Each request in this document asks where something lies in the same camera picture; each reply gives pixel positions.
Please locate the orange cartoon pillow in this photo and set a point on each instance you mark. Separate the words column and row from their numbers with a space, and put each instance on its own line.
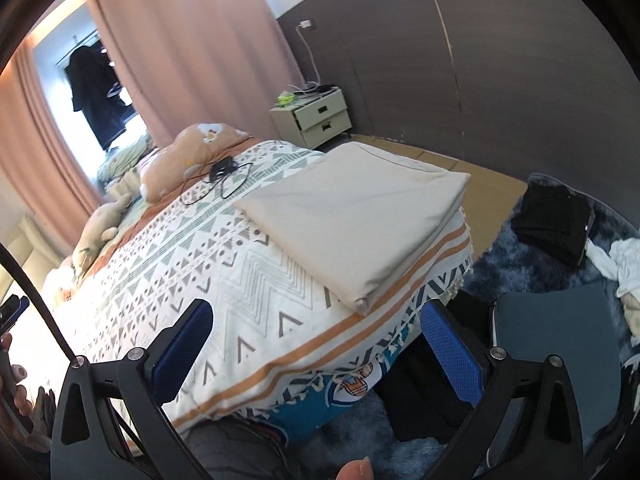
column 193, row 148

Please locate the pink curtain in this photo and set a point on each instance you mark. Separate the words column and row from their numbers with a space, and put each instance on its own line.
column 189, row 61
column 36, row 159

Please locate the white cloth on floor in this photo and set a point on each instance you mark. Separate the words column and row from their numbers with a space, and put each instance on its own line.
column 621, row 264

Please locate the right pink curtain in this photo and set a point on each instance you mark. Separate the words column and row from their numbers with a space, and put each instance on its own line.
column 189, row 61

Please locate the black bag on floor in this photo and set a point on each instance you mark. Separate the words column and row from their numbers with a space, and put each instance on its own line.
column 555, row 220

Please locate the left pink curtain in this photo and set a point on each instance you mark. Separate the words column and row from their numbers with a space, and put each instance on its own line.
column 36, row 159

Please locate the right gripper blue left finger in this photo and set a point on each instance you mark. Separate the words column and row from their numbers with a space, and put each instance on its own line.
column 175, row 349

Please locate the cream bedside table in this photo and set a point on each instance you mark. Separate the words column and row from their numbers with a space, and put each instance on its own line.
column 311, row 121

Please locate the crumpled light duvet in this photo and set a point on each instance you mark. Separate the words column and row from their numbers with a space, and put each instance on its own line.
column 120, row 160

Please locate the dark hanging garment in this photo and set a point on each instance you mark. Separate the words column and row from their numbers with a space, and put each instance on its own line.
column 95, row 93

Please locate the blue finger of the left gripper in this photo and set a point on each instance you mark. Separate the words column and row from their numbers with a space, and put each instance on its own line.
column 11, row 310

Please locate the patterned white bedspread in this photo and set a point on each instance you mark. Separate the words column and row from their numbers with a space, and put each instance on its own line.
column 283, row 349

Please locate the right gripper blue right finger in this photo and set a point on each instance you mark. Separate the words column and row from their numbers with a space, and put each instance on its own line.
column 456, row 360

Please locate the black charger with cable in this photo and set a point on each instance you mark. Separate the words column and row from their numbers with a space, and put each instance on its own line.
column 227, row 176

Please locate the green item on nightstand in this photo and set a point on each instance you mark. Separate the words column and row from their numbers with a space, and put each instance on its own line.
column 286, row 98

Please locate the cream padded headboard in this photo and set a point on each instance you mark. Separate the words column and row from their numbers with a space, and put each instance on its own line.
column 34, row 252

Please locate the beige plush toy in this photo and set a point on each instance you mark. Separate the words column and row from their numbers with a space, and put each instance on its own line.
column 101, row 227

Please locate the person's left hand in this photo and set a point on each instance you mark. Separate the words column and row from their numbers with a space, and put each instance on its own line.
column 26, row 423

